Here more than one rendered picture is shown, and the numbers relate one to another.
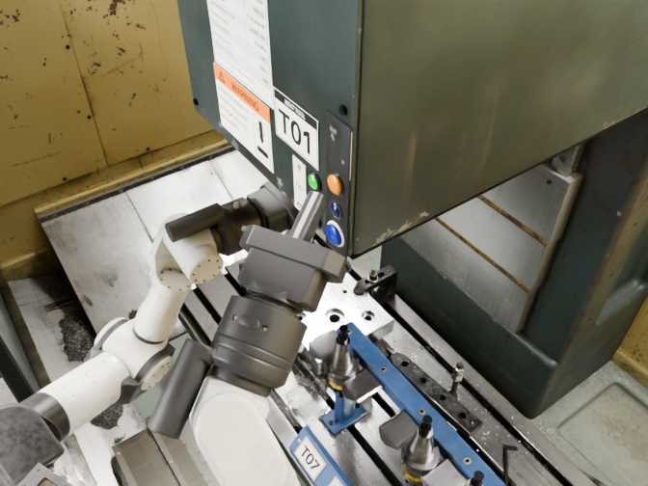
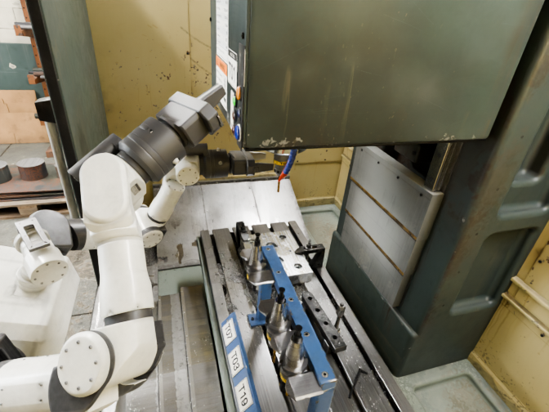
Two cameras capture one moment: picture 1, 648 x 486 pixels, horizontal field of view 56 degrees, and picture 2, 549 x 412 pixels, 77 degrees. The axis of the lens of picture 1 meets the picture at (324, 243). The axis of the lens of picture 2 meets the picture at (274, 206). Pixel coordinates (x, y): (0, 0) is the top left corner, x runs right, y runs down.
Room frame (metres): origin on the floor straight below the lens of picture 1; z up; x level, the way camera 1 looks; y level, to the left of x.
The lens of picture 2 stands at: (-0.07, -0.28, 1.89)
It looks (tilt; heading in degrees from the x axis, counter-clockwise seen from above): 31 degrees down; 15
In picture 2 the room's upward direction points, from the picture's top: 5 degrees clockwise
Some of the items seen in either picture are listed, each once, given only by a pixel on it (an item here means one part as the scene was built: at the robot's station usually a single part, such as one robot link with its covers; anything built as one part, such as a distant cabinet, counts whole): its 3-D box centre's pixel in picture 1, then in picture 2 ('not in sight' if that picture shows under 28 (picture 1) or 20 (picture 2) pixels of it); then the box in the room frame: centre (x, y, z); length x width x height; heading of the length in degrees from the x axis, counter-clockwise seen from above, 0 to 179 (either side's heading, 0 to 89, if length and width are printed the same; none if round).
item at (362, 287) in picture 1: (373, 286); (309, 253); (1.09, -0.13, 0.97); 0.13 x 0.03 x 0.15; 125
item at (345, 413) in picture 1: (345, 380); (265, 289); (0.75, -0.05, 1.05); 0.10 x 0.05 x 0.30; 125
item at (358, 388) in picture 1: (360, 386); (261, 278); (0.63, -0.07, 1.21); 0.07 x 0.05 x 0.01; 125
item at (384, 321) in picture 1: (323, 309); (274, 257); (1.02, 0.00, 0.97); 0.29 x 0.23 x 0.05; 35
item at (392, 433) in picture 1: (398, 431); (271, 306); (0.54, -0.13, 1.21); 0.07 x 0.05 x 0.01; 125
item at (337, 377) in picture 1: (341, 365); (256, 265); (0.68, -0.03, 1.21); 0.06 x 0.06 x 0.03
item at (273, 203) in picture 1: (258, 214); (232, 162); (0.84, 0.12, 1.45); 0.13 x 0.12 x 0.10; 35
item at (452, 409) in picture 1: (431, 396); (320, 323); (0.79, -0.25, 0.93); 0.26 x 0.05 x 0.06; 40
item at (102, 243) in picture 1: (214, 249); (234, 225); (1.47, 0.37, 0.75); 0.89 x 0.67 x 0.26; 125
